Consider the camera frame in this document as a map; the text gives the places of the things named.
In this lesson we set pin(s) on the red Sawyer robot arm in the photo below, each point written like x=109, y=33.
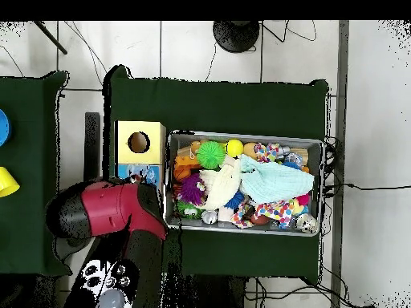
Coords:
x=115, y=208

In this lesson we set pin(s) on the wooden box with three holes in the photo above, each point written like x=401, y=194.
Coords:
x=125, y=131

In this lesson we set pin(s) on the shallow clear mesh bin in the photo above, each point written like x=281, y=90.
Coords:
x=316, y=146

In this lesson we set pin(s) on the green spiky rubber ball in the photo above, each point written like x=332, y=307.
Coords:
x=210, y=154

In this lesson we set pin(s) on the orange toy building block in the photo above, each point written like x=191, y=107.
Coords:
x=186, y=168

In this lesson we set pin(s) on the cream white cloth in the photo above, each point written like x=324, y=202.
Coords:
x=221, y=183

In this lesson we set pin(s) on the purple spiky ball with eyes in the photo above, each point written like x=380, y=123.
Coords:
x=192, y=190

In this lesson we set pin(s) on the yellow ball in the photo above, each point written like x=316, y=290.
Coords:
x=234, y=148

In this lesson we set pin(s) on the dark green table cloth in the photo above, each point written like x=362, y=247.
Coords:
x=225, y=109

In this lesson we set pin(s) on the small colourful dotted cloth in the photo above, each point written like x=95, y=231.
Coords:
x=268, y=152

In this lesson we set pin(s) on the mint green cloth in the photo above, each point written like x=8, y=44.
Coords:
x=276, y=181

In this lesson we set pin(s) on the large colourful dotted cloth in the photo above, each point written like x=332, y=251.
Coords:
x=279, y=212

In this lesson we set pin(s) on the silver crushed can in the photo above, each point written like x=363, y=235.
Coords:
x=307, y=223

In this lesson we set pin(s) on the black panel stand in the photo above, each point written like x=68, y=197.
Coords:
x=92, y=147

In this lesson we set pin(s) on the black round stand base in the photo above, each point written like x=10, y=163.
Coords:
x=236, y=35

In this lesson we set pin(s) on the green cloth side table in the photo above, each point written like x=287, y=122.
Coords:
x=32, y=128

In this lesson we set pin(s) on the yellow cup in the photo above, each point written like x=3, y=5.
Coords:
x=6, y=183

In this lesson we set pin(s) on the black pole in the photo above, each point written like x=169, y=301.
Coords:
x=51, y=38

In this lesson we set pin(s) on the blue round object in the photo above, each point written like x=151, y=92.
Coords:
x=4, y=127

